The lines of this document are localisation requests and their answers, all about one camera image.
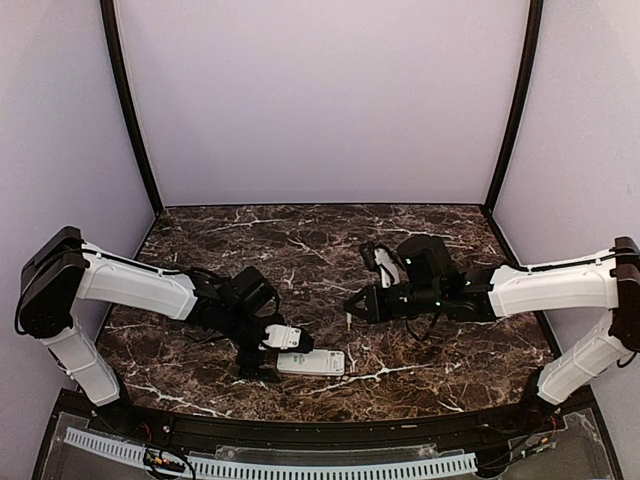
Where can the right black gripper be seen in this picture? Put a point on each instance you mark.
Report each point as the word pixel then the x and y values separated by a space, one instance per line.
pixel 372 293

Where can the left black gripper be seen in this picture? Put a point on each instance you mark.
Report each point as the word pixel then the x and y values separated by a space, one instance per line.
pixel 248 372

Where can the white remote control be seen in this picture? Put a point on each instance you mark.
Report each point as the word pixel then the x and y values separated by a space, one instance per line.
pixel 315 363

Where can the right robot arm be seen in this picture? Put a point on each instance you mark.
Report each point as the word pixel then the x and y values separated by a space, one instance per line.
pixel 420 277

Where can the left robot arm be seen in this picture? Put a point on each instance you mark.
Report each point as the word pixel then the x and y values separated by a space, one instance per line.
pixel 67 269

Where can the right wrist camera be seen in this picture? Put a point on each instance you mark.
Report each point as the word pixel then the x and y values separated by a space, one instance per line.
pixel 379 259

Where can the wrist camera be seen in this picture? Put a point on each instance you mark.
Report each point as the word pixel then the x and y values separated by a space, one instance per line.
pixel 379 259
pixel 284 338

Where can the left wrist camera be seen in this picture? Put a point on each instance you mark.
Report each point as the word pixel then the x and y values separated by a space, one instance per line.
pixel 284 338

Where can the black front rail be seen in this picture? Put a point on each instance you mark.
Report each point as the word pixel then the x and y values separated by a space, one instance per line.
pixel 478 430

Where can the white slotted cable duct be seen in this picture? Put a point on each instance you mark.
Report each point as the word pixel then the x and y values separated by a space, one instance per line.
pixel 421 462

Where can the right black frame post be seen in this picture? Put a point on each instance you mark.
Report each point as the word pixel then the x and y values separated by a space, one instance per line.
pixel 525 70

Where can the black frame post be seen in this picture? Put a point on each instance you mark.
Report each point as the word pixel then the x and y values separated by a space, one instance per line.
pixel 525 70
pixel 126 101

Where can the left black frame post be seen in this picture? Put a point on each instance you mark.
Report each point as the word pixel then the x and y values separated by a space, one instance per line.
pixel 126 101

